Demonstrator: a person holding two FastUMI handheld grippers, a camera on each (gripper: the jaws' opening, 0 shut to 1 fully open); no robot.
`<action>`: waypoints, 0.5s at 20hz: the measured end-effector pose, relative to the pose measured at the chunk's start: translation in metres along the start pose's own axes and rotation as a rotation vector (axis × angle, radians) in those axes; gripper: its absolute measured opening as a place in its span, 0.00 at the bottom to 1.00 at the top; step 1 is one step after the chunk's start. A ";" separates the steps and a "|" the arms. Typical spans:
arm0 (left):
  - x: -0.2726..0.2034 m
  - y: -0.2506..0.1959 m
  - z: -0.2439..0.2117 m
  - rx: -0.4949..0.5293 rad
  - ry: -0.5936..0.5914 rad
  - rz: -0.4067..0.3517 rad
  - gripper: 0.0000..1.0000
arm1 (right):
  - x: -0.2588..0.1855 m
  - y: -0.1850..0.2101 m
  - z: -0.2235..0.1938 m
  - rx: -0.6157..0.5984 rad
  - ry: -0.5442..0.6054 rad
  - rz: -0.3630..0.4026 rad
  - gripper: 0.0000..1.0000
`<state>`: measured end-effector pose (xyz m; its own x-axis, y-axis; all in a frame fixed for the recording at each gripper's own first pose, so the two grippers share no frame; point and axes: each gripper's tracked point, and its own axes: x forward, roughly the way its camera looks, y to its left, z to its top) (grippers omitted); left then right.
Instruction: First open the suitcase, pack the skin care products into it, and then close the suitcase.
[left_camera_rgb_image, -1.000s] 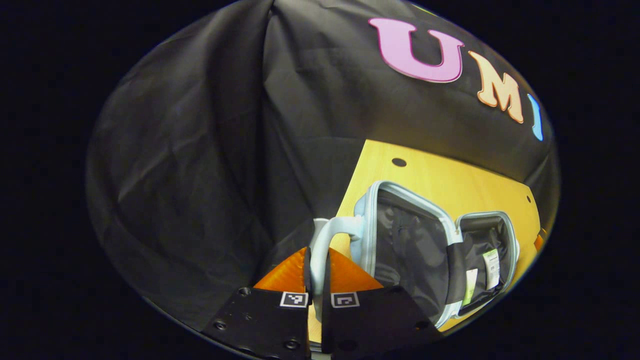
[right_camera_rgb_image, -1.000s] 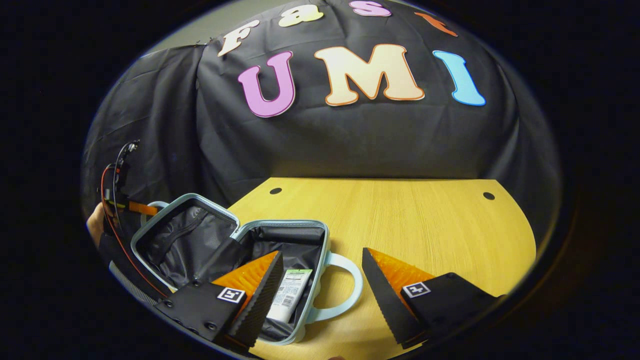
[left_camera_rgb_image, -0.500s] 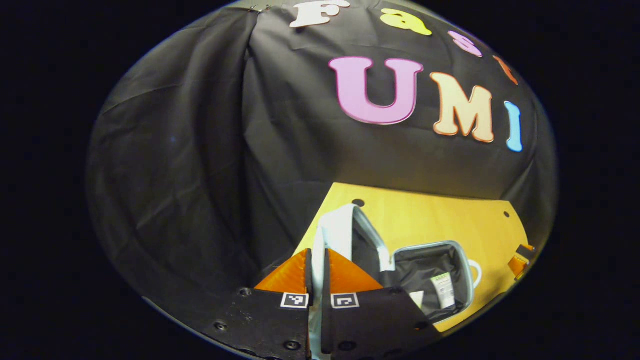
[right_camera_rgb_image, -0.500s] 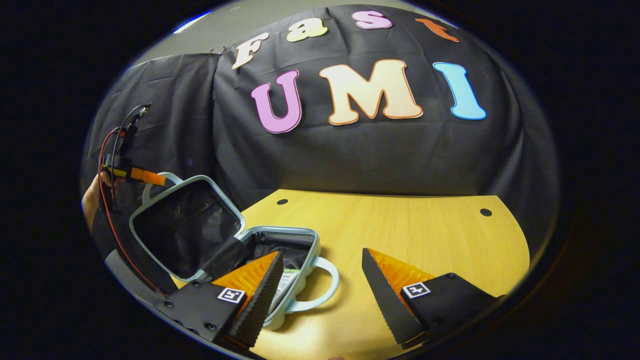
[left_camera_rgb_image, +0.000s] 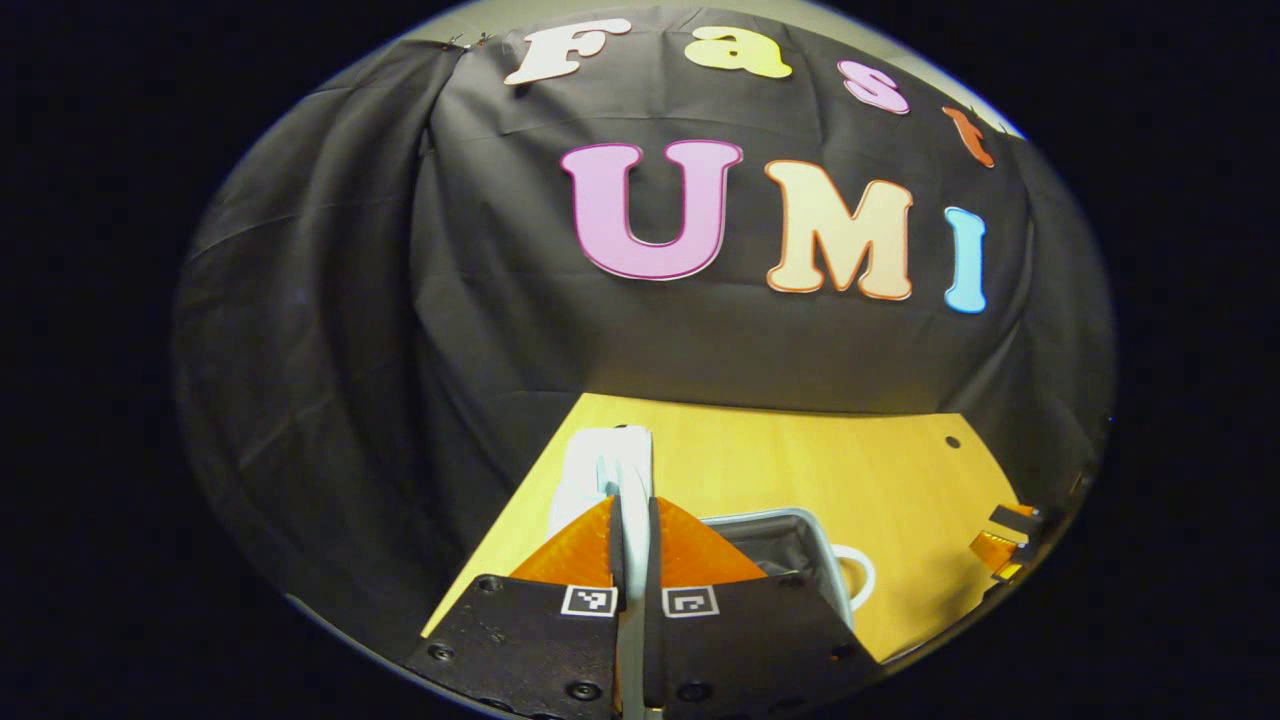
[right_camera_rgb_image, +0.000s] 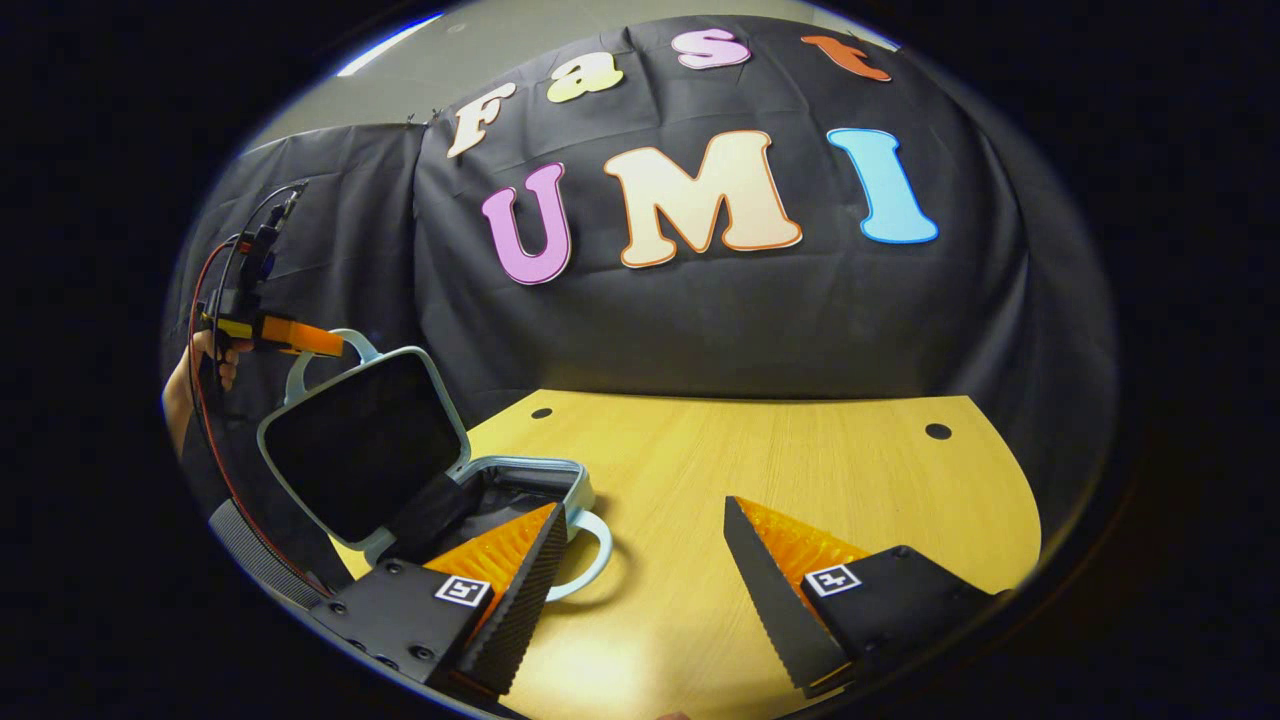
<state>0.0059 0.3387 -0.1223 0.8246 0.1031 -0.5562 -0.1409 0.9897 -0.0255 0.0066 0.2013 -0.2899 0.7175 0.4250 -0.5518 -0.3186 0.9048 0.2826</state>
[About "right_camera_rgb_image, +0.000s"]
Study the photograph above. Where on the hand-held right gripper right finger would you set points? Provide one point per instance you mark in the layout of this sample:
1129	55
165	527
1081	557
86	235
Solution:
770	600

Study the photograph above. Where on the black backdrop cloth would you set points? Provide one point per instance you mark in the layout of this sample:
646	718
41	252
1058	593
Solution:
700	330

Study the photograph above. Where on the light blue suitcase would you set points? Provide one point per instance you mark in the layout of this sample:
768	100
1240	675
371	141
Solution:
360	450

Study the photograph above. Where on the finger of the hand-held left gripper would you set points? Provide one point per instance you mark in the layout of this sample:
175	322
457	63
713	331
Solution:
300	338

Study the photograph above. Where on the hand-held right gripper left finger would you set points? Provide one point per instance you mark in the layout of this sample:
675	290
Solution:
530	590

